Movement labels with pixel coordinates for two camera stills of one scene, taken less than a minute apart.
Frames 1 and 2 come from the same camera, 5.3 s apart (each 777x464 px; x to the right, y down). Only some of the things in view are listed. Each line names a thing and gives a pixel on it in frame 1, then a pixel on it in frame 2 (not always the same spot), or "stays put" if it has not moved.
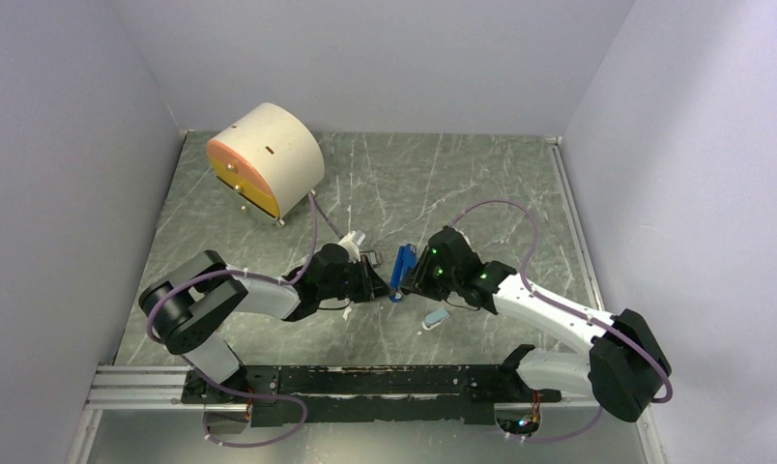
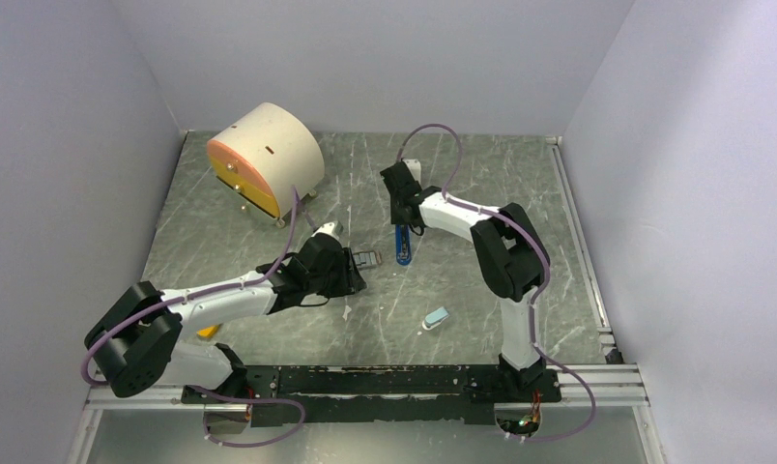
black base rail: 365,395 stays put
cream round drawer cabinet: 269,159 stays put
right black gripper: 419,280 to 394,217
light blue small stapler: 434,318 stays put
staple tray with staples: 373,256 stays put
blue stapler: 404,262 to 403,244
